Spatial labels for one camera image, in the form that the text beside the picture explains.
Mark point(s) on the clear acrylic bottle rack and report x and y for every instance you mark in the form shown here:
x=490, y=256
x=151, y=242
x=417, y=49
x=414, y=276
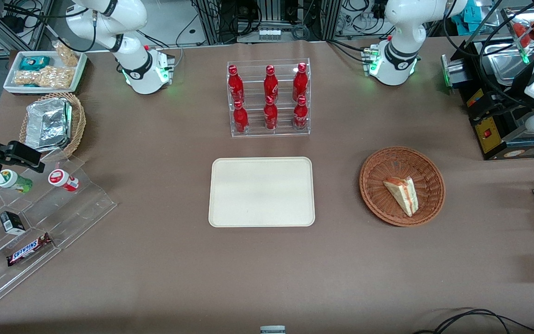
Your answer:
x=285, y=132

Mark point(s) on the triangular sandwich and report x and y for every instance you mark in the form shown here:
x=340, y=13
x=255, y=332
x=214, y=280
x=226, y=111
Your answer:
x=403, y=195

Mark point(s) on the green-rimmed metal disc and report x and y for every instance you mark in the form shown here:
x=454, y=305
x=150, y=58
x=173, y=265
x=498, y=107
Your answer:
x=452, y=72

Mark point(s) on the small clear peanut bag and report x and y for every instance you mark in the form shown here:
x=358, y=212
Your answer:
x=67, y=54

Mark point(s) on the green jar with white lid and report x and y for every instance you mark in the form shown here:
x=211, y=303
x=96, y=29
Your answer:
x=12, y=181

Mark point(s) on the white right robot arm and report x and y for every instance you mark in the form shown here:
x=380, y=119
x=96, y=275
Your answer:
x=143, y=69

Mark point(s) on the cream rectangular tray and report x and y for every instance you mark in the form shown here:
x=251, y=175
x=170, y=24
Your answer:
x=261, y=192

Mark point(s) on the large brown wicker basket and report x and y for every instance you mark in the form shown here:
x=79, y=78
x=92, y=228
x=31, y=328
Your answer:
x=383, y=204

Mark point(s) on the orange snack packet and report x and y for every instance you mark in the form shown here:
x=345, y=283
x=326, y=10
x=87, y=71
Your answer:
x=522, y=30

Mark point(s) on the large clear peanut bag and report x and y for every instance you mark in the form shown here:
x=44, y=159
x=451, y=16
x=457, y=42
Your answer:
x=44, y=78

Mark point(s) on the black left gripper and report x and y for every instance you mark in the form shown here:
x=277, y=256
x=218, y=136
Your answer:
x=493, y=103

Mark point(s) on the teal snack packet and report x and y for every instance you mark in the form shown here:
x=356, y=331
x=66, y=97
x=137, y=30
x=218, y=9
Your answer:
x=34, y=62

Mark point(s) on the steel pan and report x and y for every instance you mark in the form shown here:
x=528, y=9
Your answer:
x=503, y=60

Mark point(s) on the red jar with white lid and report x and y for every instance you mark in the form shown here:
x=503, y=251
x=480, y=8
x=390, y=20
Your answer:
x=63, y=180

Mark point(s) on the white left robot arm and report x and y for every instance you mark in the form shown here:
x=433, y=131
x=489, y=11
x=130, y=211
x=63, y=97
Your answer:
x=396, y=60

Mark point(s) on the red cola bottle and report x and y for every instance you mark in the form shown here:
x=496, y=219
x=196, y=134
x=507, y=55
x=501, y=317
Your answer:
x=270, y=116
x=300, y=116
x=237, y=86
x=300, y=82
x=271, y=83
x=240, y=119

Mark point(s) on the white snack tray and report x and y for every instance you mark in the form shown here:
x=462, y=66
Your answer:
x=80, y=69

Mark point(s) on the small light wicker basket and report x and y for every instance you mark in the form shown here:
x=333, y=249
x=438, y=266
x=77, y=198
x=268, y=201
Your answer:
x=79, y=120

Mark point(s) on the silver foil packet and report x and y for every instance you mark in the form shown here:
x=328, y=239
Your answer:
x=48, y=123

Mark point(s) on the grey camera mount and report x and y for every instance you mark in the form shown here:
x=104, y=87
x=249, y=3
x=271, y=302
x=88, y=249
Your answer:
x=272, y=330

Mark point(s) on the black device with yellow panel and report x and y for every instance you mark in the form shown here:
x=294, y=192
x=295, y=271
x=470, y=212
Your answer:
x=492, y=137

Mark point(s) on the clear acrylic stepped stand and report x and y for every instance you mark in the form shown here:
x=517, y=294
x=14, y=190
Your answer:
x=84, y=204

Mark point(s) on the small black box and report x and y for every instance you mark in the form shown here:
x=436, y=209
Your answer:
x=13, y=222

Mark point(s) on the Snickers chocolate bar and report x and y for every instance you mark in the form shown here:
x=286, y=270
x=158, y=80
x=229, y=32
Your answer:
x=29, y=249

